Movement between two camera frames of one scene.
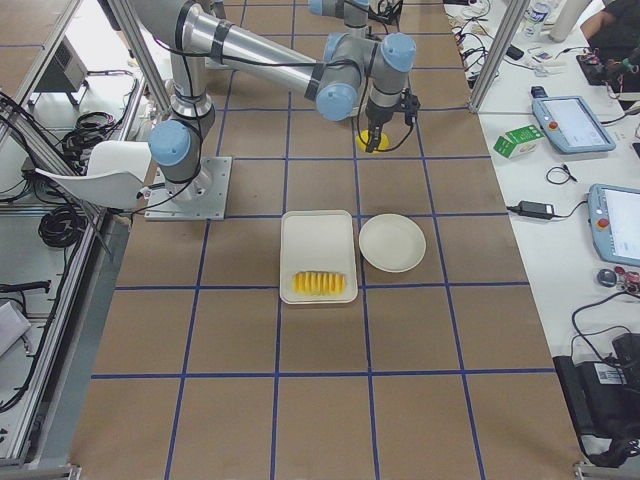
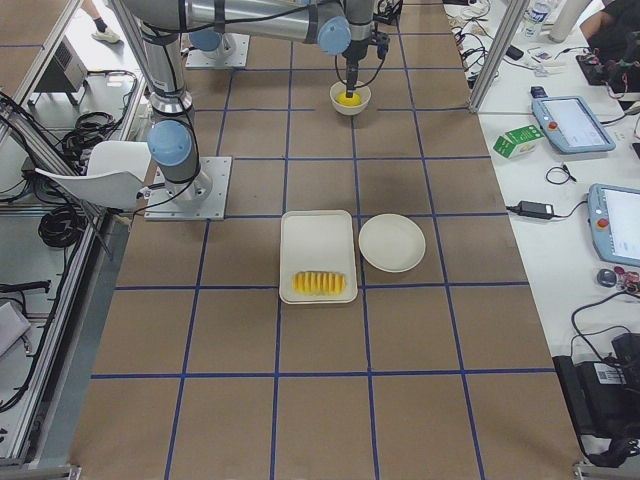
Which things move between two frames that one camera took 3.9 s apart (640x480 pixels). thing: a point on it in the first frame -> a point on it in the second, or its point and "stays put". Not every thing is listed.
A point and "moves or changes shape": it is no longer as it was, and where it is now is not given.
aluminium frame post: [515, 13] stays put
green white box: [518, 141] stays put
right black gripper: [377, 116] -> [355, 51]
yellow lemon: [363, 138] moves or changes shape
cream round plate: [392, 243] stays put
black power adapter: [536, 209] stays put
